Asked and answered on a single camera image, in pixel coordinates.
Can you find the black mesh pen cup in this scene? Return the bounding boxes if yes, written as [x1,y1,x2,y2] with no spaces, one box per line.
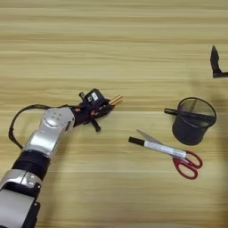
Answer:
[171,96,218,147]

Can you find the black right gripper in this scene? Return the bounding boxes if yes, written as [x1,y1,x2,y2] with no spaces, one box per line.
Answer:
[209,45,228,79]

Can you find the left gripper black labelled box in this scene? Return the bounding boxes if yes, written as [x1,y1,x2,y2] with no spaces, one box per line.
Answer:
[84,87,109,109]

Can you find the orange handled screwdriver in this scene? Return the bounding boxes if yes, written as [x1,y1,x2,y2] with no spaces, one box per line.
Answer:
[108,94,124,107]

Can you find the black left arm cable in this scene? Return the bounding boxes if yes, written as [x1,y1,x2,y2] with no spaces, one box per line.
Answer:
[8,103,69,151]

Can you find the red handled scissors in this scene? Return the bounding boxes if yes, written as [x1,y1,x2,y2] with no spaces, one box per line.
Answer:
[135,128,204,181]

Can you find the black pen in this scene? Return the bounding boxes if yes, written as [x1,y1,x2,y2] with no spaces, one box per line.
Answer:
[163,108,216,123]

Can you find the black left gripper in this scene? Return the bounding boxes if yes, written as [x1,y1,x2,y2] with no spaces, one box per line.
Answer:
[70,92,116,133]

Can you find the white marker with black cap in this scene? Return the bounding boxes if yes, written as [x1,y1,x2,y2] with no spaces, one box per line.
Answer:
[127,135,188,159]

